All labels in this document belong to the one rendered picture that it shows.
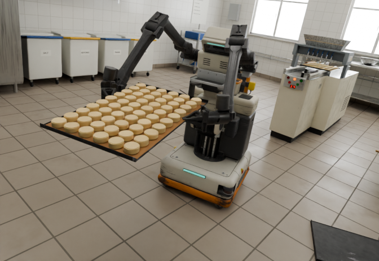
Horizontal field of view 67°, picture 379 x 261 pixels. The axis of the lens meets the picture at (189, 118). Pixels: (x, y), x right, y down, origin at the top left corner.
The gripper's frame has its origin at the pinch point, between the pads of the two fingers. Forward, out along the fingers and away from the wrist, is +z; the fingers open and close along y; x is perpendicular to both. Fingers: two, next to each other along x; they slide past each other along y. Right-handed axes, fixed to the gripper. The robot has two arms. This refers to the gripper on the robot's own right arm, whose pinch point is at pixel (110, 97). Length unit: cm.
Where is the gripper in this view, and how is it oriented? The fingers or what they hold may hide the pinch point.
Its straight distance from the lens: 135.5
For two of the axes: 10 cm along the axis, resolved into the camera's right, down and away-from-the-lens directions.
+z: 3.4, 4.1, -8.5
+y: 1.0, -9.1, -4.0
